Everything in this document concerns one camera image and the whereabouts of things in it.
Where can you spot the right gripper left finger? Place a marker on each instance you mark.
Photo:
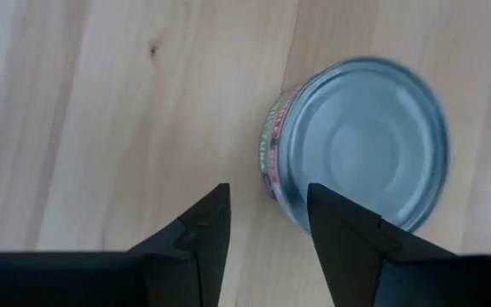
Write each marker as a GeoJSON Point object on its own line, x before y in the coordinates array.
{"type": "Point", "coordinates": [177, 273]}

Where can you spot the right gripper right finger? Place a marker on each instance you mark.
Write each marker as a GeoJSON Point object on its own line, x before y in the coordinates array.
{"type": "Point", "coordinates": [377, 273]}

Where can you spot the Bumble Bee green tuna can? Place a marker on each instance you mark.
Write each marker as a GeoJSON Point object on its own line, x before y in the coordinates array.
{"type": "Point", "coordinates": [365, 140]}

